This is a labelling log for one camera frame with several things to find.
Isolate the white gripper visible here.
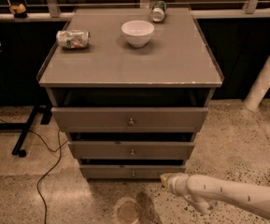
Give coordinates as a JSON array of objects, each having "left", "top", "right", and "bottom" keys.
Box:
[{"left": 160, "top": 173, "right": 189, "bottom": 197}]

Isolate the grey bottom drawer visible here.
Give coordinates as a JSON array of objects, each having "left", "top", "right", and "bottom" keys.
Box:
[{"left": 80, "top": 165, "right": 185, "bottom": 179}]

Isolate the grey drawer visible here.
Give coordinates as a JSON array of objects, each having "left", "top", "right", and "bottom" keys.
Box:
[
  {"left": 68, "top": 141, "right": 194, "bottom": 160},
  {"left": 51, "top": 107, "right": 208, "bottom": 133},
  {"left": 80, "top": 165, "right": 185, "bottom": 179}
]

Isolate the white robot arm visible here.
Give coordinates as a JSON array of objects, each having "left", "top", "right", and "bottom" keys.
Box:
[{"left": 161, "top": 173, "right": 270, "bottom": 220}]

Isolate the grey middle drawer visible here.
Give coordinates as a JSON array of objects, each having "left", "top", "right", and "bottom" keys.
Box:
[{"left": 68, "top": 141, "right": 194, "bottom": 160}]

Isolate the grey top drawer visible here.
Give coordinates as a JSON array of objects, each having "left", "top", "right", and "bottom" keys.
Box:
[{"left": 51, "top": 107, "right": 208, "bottom": 133}]

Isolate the white ceramic bowl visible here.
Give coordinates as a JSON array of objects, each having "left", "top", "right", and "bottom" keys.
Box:
[{"left": 121, "top": 21, "right": 155, "bottom": 48}]

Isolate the white diagonal pipe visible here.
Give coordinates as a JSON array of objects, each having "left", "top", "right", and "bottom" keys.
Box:
[{"left": 244, "top": 55, "right": 270, "bottom": 111}]

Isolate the crushed white green can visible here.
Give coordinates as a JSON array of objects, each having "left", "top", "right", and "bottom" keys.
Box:
[{"left": 56, "top": 30, "right": 91, "bottom": 49}]

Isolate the green soda can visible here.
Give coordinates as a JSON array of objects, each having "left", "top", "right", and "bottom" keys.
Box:
[{"left": 150, "top": 1, "right": 167, "bottom": 22}]

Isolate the yellow black object on ledge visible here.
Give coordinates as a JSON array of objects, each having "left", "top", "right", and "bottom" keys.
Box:
[{"left": 9, "top": 4, "right": 27, "bottom": 19}]

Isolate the black floor cable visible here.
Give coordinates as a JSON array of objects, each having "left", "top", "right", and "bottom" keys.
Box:
[{"left": 0, "top": 106, "right": 69, "bottom": 224}]

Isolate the black desk leg frame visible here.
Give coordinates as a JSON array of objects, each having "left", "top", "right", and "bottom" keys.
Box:
[{"left": 0, "top": 105, "right": 51, "bottom": 157}]

